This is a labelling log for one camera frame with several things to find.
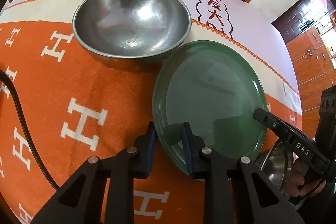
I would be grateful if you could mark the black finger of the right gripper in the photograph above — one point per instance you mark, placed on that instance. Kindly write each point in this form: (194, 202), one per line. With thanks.
(302, 145)

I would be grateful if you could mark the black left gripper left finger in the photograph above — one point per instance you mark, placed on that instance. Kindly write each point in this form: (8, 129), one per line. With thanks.
(102, 185)

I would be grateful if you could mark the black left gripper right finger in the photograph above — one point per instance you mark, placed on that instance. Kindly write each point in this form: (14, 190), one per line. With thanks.
(236, 190)

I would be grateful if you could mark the small steel bowl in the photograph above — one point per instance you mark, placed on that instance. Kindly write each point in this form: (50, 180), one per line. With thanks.
(276, 163)

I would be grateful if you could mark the green ceramic plate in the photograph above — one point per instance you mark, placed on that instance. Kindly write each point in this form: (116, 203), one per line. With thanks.
(214, 89)

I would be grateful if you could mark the large steel bowl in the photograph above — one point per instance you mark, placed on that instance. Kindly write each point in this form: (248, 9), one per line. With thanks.
(131, 35)

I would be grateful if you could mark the person's right hand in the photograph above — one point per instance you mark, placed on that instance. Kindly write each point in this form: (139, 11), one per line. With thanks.
(295, 185)

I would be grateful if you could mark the wooden cabinet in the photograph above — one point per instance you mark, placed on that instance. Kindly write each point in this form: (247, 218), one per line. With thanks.
(300, 27)

